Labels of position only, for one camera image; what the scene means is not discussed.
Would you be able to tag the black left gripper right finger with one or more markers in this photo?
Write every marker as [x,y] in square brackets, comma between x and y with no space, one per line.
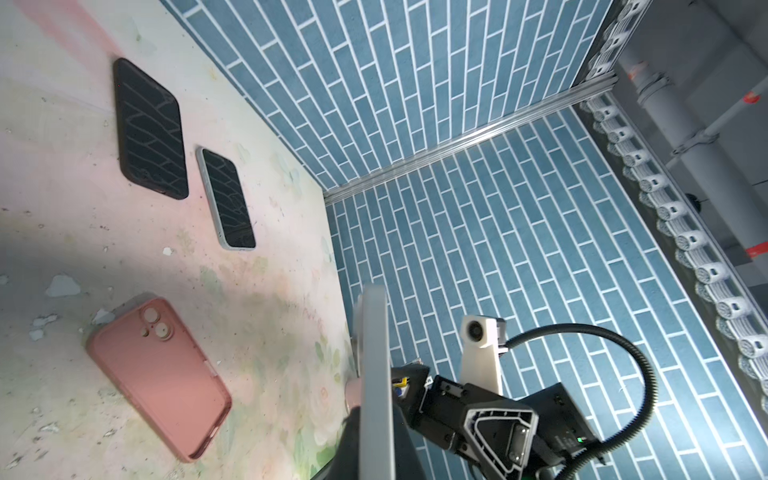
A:
[407,463]

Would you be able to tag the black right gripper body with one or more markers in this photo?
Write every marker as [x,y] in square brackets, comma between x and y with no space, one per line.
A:
[503,438]

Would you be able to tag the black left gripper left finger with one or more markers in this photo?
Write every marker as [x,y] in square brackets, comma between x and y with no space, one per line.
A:
[344,464]

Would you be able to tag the black smartphone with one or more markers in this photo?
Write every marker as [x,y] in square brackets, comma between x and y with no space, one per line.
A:
[377,449]

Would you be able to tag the dusty pink phone case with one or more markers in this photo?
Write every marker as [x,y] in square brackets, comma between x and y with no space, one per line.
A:
[149,354]

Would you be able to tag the sage green phone case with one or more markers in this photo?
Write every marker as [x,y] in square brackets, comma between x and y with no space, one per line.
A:
[227,202]

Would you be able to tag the black phone case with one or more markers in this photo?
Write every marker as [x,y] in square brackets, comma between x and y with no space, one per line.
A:
[149,130]

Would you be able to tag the aluminium frame post right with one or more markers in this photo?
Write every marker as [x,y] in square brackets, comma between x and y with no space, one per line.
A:
[586,90]

